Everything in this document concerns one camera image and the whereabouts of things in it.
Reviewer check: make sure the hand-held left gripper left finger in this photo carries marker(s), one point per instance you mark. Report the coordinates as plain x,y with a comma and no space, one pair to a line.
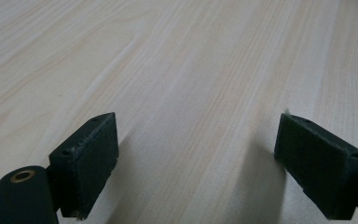
85,165

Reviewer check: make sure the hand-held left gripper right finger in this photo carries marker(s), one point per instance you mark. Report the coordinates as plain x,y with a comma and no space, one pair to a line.
320,168

